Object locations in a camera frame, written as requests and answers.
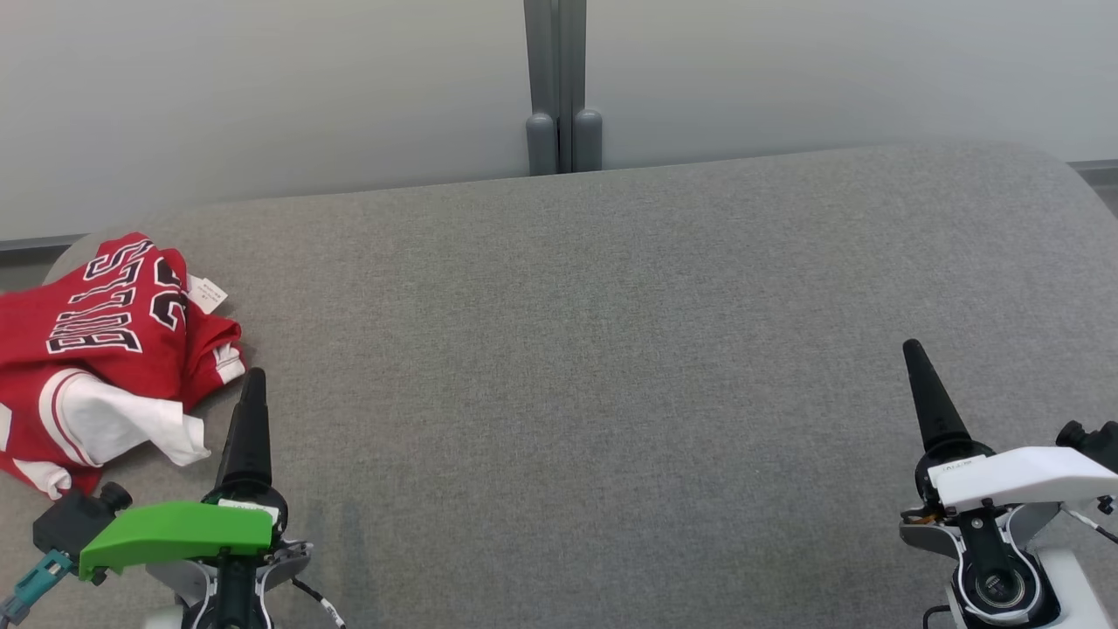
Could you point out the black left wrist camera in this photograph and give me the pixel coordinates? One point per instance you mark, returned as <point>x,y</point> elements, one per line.
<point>74,520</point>

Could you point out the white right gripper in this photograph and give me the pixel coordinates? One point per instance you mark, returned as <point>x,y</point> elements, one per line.
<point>1022,476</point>

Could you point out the red white basketball shorts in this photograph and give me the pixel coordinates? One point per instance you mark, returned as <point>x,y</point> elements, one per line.
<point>113,419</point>

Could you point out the red basketball jersey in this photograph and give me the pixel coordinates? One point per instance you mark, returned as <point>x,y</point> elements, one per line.
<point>113,306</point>

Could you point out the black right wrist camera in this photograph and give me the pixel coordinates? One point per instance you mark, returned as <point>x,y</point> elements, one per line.
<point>1092,441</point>

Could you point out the grey fabric sofa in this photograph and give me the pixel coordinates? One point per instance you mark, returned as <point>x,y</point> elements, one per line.
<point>568,349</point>

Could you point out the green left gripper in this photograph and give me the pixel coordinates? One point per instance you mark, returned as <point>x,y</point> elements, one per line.
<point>175,528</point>

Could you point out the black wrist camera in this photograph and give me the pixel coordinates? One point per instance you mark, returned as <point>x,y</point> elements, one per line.
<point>1092,441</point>
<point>74,520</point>

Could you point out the grey partition post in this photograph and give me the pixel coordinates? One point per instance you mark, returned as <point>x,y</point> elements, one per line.
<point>541,105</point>
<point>583,105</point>

